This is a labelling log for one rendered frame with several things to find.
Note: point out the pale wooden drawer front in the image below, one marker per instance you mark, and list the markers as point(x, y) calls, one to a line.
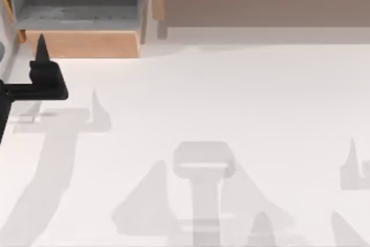
point(86, 44)

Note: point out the grey pierced drawer inside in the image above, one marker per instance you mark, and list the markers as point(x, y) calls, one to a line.
point(81, 4)

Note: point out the wooden open shelf cupboard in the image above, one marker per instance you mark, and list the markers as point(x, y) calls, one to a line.
point(260, 1)

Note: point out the orange wooden cupboard post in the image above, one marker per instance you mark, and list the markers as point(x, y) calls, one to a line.
point(8, 1)

